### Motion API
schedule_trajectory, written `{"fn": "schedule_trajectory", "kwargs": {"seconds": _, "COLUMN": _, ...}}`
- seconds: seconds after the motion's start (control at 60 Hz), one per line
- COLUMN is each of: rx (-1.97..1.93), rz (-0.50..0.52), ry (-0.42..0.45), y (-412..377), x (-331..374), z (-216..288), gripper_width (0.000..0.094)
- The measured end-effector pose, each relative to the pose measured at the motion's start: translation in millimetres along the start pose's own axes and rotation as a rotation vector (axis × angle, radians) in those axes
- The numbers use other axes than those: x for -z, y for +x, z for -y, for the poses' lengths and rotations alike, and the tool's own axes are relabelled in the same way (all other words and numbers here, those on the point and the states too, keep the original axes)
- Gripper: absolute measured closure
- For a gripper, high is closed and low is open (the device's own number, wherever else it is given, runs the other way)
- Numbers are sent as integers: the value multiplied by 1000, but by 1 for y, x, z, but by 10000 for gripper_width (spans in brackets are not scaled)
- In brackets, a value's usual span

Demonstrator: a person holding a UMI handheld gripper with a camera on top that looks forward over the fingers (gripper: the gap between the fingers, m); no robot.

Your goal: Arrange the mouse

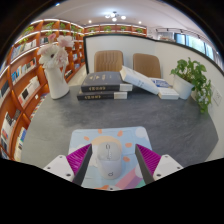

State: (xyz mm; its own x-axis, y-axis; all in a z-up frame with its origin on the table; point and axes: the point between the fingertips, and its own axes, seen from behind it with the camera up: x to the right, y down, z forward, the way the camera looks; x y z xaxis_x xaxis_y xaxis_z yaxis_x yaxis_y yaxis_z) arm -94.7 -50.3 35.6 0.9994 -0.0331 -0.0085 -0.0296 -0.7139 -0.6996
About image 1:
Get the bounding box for pastel cartoon print mouse pad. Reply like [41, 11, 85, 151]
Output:
[67, 126, 154, 191]

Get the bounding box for green plant in white pot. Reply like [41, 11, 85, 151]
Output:
[170, 57, 213, 114]

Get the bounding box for orange wooden bookshelf unit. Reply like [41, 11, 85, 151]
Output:
[0, 18, 148, 161]

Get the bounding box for thick dark hardcover book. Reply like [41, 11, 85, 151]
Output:
[80, 71, 134, 93]

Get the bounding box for white wall socket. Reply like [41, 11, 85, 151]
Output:
[212, 88, 223, 107]

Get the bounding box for white vase with pink flowers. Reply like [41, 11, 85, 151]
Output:
[36, 33, 75, 100]

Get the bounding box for white book with blue cover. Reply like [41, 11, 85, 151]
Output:
[148, 77, 180, 101]

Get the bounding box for thick white book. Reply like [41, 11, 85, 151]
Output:
[119, 65, 160, 96]

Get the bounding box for ceiling lights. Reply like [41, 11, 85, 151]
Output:
[104, 10, 128, 23]

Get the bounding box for light grey computer mouse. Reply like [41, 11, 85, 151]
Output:
[92, 141, 123, 180]

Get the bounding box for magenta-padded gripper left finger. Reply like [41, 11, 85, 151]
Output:
[43, 143, 93, 186]

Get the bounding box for window with dark frame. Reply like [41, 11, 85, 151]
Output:
[156, 28, 221, 68]

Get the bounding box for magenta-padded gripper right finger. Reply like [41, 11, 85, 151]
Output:
[134, 143, 184, 185]

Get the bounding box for tan upholstered chair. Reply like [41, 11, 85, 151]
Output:
[93, 49, 125, 73]
[132, 52, 162, 79]

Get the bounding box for thin dark hardcover book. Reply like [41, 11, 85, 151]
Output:
[76, 90, 129, 101]

